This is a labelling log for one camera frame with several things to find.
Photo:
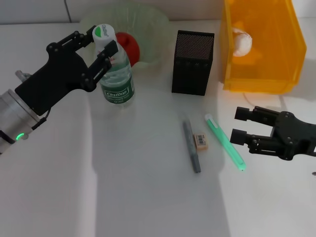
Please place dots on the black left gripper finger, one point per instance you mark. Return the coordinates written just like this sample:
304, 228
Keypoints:
111, 48
77, 40

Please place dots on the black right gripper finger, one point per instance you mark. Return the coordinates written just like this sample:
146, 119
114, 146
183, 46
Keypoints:
238, 136
243, 114

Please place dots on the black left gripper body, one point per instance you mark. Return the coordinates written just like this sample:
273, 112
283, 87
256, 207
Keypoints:
56, 79

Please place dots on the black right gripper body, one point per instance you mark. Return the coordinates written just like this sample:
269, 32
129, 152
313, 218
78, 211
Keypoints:
293, 138

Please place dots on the green pen white cap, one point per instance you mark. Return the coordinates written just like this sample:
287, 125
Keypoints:
225, 143

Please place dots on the red-orange knitted toy orange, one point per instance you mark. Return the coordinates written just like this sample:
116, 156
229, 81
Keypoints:
132, 47

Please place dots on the beige eraser with barcode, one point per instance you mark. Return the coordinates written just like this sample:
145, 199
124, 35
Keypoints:
201, 142

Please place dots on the clear water bottle green label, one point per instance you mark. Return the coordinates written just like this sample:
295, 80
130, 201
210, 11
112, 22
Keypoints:
118, 86

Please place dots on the grey marker pen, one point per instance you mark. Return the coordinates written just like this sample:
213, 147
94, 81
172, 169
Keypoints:
192, 148

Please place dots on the white paper ball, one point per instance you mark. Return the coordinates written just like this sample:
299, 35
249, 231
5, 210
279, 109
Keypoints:
243, 43

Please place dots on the green glass fruit bowl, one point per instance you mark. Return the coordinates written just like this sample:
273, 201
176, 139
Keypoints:
150, 32

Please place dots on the black mesh pen holder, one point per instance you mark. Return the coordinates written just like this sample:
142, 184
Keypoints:
192, 61

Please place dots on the yellow plastic bin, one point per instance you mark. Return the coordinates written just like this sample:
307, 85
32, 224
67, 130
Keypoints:
271, 49

